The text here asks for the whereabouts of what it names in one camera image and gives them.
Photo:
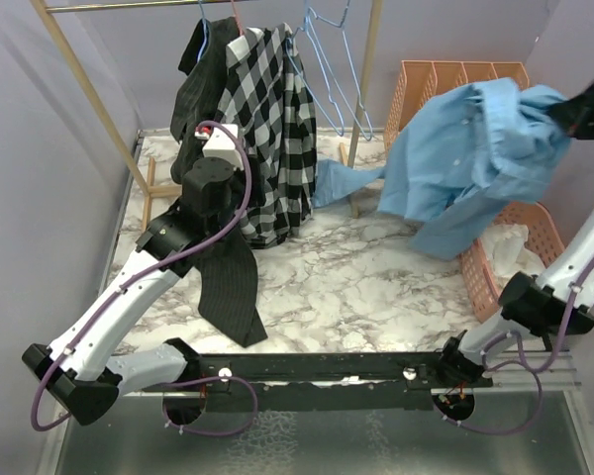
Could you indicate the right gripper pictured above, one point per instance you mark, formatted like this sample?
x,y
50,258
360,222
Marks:
x,y
576,113

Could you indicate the light blue shirt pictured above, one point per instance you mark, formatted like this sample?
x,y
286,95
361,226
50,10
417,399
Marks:
x,y
463,158

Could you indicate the white shirt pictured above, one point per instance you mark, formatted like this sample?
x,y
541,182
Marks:
x,y
505,249

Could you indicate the blue wire hanger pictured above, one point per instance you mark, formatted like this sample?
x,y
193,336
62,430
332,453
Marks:
x,y
343,83
318,73

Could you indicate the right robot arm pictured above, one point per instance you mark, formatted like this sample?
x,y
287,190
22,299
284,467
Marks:
x,y
556,301

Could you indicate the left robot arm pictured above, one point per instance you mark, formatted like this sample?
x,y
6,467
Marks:
x,y
79,368

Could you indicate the grey plaid shirt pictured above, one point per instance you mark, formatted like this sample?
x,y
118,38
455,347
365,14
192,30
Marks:
x,y
267,98

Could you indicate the black pinstripe shirt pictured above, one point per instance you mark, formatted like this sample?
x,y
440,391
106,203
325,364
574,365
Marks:
x,y
228,269

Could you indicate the blue hanger of black shirt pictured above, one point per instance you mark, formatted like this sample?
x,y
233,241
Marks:
x,y
205,30

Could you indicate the pink laundry basket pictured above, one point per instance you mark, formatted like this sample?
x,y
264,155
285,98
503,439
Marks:
x,y
482,286

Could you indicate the orange file organizer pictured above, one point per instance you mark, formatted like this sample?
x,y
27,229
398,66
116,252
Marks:
x,y
420,80

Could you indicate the wooden clothes rack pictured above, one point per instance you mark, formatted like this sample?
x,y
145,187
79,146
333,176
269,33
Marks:
x,y
145,182

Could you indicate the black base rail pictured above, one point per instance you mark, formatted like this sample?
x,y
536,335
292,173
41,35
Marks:
x,y
305,382

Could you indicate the pink wire hanger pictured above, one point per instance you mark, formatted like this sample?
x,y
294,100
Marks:
x,y
237,17

